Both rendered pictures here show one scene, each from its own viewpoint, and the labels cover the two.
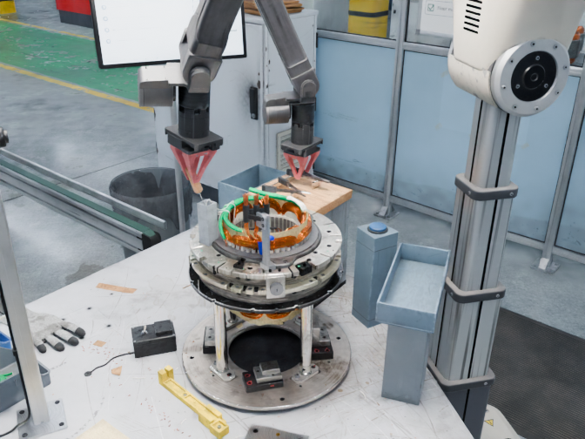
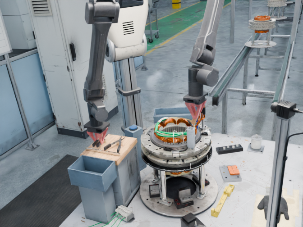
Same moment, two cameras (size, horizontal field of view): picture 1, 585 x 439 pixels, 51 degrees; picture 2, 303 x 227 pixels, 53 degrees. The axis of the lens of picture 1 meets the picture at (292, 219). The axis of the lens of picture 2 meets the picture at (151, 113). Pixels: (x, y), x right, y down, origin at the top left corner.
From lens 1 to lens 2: 193 cm
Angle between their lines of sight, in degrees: 89
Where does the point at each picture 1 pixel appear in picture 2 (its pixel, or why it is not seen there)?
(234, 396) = (213, 186)
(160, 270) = not seen: outside the picture
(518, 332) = (15, 211)
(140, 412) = (237, 215)
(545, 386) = (57, 202)
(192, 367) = (204, 204)
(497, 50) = (143, 34)
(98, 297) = not seen: outside the picture
